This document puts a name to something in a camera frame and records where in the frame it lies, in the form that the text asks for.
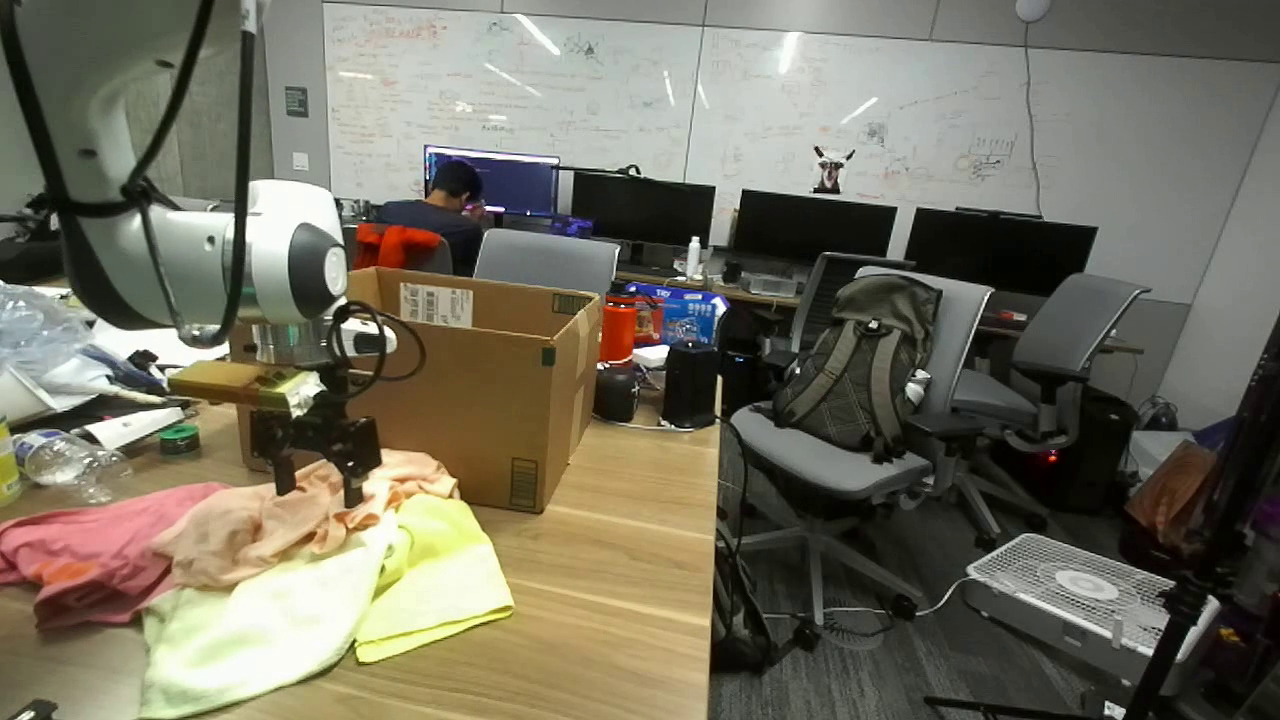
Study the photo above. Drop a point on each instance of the black computer monitor left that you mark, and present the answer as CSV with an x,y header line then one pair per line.
x,y
643,209

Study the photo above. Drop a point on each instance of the olive grey backpack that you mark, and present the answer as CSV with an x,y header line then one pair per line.
x,y
864,368

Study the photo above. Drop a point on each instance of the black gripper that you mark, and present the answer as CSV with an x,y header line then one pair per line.
x,y
325,430

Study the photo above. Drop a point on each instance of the black computer monitor middle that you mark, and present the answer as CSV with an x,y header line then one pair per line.
x,y
797,230

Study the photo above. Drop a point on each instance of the peach shirt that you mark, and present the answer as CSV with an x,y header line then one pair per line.
x,y
240,534

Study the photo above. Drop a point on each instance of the white flat device on floor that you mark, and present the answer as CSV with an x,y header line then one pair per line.
x,y
1086,606

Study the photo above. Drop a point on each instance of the grey office chair with backpack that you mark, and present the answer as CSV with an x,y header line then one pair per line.
x,y
818,494

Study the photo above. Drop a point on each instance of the clear plastic water bottle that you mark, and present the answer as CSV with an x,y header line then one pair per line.
x,y
70,464

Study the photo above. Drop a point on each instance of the pink shirt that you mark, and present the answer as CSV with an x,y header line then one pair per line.
x,y
94,567

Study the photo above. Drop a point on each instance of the black computer monitor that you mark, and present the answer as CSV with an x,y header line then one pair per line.
x,y
797,230
1013,252
643,209

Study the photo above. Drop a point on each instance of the grey chair behind box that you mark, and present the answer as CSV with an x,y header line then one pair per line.
x,y
551,261

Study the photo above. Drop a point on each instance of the light green towel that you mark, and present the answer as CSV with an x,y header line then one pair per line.
x,y
213,648

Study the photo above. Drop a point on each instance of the black computer monitor right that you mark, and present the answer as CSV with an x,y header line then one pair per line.
x,y
1013,252

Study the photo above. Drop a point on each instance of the yellow towel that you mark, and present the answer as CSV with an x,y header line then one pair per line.
x,y
443,577

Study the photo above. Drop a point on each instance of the cardboard box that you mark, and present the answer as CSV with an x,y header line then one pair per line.
x,y
486,379

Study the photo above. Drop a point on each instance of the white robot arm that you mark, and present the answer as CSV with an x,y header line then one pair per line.
x,y
96,89

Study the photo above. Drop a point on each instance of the black tripod stand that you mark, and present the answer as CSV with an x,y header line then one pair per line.
x,y
1242,474

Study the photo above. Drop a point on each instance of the seated person dark shirt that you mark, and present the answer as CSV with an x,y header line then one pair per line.
x,y
450,207

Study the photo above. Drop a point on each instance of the grey office chair right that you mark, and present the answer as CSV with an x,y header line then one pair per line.
x,y
1039,406

